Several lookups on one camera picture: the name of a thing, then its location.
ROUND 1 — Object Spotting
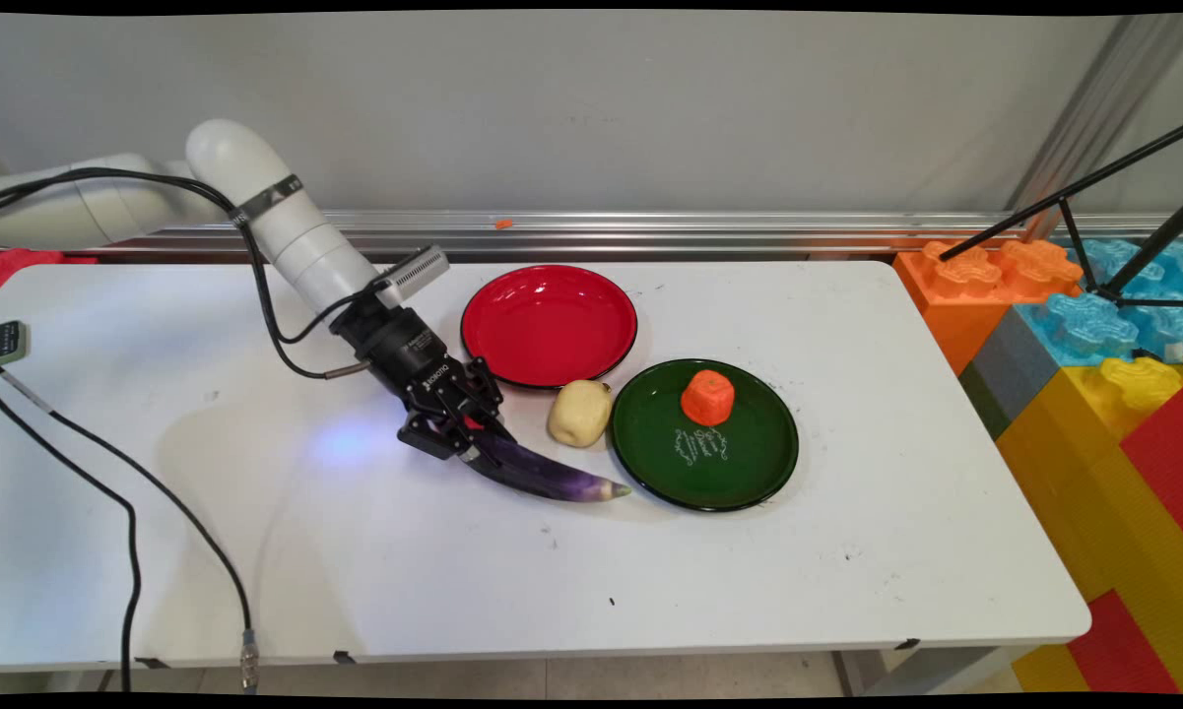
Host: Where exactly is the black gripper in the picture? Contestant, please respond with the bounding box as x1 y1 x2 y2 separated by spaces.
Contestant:
330 294 516 463

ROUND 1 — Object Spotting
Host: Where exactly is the purple toy eggplant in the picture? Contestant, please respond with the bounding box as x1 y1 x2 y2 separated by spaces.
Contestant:
467 431 634 504

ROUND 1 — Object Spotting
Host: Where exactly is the pale yellow toy fruit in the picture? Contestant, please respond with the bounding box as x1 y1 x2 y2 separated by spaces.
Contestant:
547 378 615 450

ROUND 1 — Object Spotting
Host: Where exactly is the red round plate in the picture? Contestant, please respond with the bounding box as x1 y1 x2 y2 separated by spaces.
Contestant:
460 264 639 390

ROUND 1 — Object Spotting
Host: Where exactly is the orange toy fruit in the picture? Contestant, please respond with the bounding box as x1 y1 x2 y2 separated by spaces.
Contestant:
680 368 737 428

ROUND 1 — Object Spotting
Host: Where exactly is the dark green round plate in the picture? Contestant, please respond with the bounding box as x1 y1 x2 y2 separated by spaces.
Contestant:
610 357 802 514

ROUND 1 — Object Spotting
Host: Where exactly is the red cloth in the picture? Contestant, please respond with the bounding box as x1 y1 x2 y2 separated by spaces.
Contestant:
0 246 99 295

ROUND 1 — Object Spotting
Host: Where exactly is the orange giant building block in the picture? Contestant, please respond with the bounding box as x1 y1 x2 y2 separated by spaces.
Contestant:
893 239 1085 377

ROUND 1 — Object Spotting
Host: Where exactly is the dark green giant building block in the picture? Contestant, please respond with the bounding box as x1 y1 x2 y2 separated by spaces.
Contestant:
957 361 1012 441

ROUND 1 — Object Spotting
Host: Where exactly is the grey giant building block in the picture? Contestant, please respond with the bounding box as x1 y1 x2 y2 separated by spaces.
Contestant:
971 306 1064 427

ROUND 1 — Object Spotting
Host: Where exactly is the light blue giant building block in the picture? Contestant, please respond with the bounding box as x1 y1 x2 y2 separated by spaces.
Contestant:
1015 237 1183 368

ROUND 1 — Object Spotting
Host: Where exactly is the yellow giant building block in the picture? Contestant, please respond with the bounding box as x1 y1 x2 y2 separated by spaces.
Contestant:
995 355 1183 695

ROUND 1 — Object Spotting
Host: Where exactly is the black tripod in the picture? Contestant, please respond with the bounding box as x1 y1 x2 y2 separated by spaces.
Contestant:
937 119 1183 312

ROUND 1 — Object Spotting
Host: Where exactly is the red giant building block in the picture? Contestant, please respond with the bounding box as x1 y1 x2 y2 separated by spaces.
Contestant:
1065 589 1182 695
1120 383 1183 542

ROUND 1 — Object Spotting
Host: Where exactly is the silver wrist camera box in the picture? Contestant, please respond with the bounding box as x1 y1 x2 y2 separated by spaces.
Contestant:
373 245 451 309

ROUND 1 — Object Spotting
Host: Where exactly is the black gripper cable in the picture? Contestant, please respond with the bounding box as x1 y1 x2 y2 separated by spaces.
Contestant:
0 167 372 382

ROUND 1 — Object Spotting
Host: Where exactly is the black camera cable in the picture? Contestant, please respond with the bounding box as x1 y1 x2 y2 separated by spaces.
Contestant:
0 165 387 346

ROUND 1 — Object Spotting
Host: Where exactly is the grey arm strap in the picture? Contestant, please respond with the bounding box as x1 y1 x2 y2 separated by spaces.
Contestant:
230 174 304 227

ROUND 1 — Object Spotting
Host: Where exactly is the black table cable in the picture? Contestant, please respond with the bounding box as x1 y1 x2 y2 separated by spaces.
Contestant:
0 389 143 692
0 359 260 692

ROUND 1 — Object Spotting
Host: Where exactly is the aluminium wall rail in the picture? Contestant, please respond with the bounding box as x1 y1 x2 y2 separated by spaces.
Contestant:
89 208 1183 261

